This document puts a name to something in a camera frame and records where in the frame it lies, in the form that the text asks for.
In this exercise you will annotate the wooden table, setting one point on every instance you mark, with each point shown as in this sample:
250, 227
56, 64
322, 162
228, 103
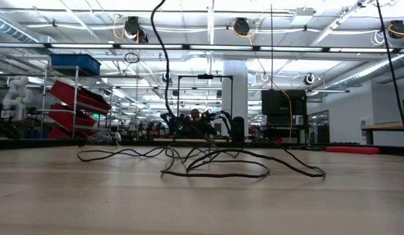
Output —
378, 126

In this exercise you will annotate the black background station frame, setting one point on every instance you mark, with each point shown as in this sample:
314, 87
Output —
205, 76

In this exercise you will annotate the black background robot arm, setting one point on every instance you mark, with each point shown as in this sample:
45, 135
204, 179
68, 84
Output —
172, 120
221, 117

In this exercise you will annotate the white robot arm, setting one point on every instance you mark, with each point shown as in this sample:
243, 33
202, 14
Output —
17, 94

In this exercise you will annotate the thin black slanted pole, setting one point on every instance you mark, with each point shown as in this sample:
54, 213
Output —
391, 65

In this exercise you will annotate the blue plastic storage bin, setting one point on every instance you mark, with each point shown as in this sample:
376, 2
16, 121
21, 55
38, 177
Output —
74, 63

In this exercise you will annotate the black cylinder stand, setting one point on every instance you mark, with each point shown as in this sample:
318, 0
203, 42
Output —
238, 129

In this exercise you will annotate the metal shelf rack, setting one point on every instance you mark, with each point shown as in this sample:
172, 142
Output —
44, 98

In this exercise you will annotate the white square column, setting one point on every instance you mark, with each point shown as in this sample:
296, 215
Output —
235, 91

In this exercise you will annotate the person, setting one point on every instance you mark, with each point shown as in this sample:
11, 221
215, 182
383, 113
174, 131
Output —
195, 115

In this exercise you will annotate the black monitor cart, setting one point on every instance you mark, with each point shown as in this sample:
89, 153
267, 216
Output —
280, 102

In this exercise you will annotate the red plastic storage bin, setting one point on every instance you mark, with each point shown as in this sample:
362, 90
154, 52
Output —
64, 117
71, 93
56, 134

